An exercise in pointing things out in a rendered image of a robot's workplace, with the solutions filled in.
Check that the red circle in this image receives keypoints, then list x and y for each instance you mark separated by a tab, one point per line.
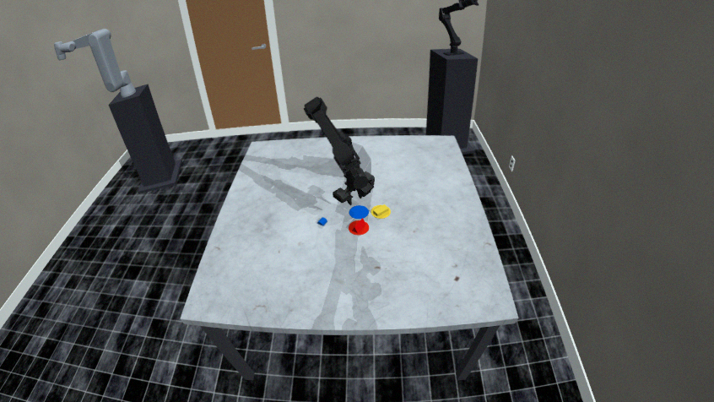
363	230

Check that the yellow block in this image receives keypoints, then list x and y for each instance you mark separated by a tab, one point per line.
381	210

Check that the yellow circle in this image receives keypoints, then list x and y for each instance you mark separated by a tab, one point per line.
386	214

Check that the blue circle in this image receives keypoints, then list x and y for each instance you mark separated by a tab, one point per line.
358	212

